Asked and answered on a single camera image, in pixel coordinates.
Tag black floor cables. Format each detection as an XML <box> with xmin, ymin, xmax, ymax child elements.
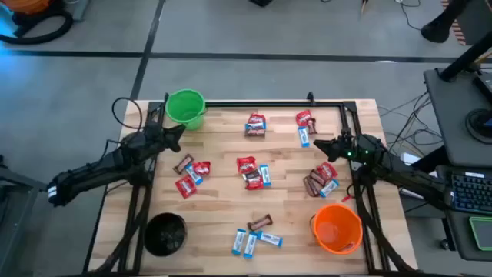
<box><xmin>378</xmin><ymin>91</ymin><xmax>443</xmax><ymax>157</ymax></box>

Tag green plastic bucket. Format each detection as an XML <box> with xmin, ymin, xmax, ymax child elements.
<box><xmin>165</xmin><ymin>88</ymin><xmax>208</xmax><ymax>131</ymax></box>

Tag person's foot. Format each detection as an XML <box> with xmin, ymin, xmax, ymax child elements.
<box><xmin>421</xmin><ymin>0</ymin><xmax>474</xmax><ymax>44</ymax></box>

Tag round black stand base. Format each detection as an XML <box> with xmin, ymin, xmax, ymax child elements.
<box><xmin>465</xmin><ymin>108</ymin><xmax>492</xmax><ymax>145</ymax></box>

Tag orange plastic bucket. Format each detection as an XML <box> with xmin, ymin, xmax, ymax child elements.
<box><xmin>309</xmin><ymin>202</ymin><xmax>364</xmax><ymax>255</ymax></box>

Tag black monitor pole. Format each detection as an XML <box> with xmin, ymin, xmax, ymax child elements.
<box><xmin>439</xmin><ymin>30</ymin><xmax>492</xmax><ymax>82</ymax></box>

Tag black aluminium frame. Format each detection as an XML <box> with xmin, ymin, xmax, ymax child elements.
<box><xmin>82</xmin><ymin>98</ymin><xmax>418</xmax><ymax>277</ymax></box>

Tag gray desk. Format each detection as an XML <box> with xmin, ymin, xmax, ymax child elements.
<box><xmin>424</xmin><ymin>67</ymin><xmax>492</xmax><ymax>169</ymax></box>

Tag gray keyboard tray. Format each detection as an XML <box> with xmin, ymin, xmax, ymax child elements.
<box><xmin>436</xmin><ymin>165</ymin><xmax>492</xmax><ymax>262</ymax></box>

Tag green-edged pad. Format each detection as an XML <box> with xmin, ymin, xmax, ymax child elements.
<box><xmin>468</xmin><ymin>215</ymin><xmax>492</xmax><ymax>252</ymax></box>

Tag black backlit keyboard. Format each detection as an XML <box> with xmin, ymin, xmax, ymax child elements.
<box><xmin>450</xmin><ymin>171</ymin><xmax>492</xmax><ymax>215</ymax></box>

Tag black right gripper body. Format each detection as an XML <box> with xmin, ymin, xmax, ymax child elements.
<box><xmin>337</xmin><ymin>128</ymin><xmax>380</xmax><ymax>162</ymax></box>

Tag gray floor box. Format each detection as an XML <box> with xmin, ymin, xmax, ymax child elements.
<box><xmin>72</xmin><ymin>0</ymin><xmax>90</xmax><ymax>22</ymax></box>

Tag gray metal cart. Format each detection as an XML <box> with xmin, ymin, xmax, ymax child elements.
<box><xmin>0</xmin><ymin>153</ymin><xmax>62</xmax><ymax>277</ymax></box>

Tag orange vacuum cleaner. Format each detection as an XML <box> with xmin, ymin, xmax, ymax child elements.
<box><xmin>0</xmin><ymin>0</ymin><xmax>52</xmax><ymax>15</ymax></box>

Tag black plastic bucket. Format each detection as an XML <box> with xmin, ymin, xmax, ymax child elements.
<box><xmin>143</xmin><ymin>212</ymin><xmax>188</xmax><ymax>258</ymax></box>

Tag orange striped mat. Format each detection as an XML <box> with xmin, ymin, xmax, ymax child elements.
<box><xmin>440</xmin><ymin>0</ymin><xmax>467</xmax><ymax>46</ymax></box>

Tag white power adapter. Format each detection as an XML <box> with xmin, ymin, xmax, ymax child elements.
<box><xmin>399</xmin><ymin>152</ymin><xmax>422</xmax><ymax>166</ymax></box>

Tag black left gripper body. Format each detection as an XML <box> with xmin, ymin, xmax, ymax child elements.
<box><xmin>144</xmin><ymin>122</ymin><xmax>172</xmax><ymax>155</ymax></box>

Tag black vacuum hose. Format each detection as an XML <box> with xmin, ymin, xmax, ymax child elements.
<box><xmin>0</xmin><ymin>7</ymin><xmax>74</xmax><ymax>45</ymax></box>

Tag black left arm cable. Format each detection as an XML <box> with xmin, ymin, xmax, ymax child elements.
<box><xmin>111</xmin><ymin>96</ymin><xmax>145</xmax><ymax>132</ymax></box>

